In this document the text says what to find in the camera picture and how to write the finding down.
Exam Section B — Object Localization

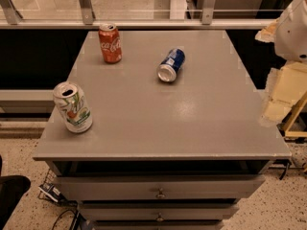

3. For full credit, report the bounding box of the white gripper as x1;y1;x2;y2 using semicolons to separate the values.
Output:
255;0;307;127

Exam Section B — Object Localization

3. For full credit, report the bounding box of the blue pepsi can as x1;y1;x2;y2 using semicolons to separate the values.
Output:
157;48;185;82

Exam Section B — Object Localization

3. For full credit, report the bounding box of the red coca-cola can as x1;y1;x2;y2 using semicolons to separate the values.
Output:
99;23;122;63

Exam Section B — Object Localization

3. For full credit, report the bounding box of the white green soda can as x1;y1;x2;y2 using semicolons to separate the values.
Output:
53;81;93;133

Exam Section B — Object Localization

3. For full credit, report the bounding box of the grey drawer cabinet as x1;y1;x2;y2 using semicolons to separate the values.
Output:
35;31;291;230

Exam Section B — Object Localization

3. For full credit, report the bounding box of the middle grey drawer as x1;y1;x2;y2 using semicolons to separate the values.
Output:
79;203;238;221

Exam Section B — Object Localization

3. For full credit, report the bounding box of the grey drawer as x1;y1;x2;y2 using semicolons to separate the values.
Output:
79;203;238;221
54;175;265;201

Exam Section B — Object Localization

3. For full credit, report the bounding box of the top grey drawer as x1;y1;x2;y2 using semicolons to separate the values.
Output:
54;175;265;201

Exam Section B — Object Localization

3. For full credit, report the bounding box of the metal glass railing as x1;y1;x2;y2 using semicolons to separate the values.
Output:
0;0;292;30

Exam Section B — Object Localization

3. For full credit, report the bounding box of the black chair seat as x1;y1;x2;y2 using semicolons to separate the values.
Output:
0;155;31;230

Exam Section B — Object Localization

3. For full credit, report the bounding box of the yellow wooden frame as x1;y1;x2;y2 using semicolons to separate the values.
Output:
282;92;307;138

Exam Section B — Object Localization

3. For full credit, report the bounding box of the black floor cable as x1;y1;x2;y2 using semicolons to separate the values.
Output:
51;208;84;230

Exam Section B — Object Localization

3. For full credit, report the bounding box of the wire basket with items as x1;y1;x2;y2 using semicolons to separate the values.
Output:
38;170;66;204

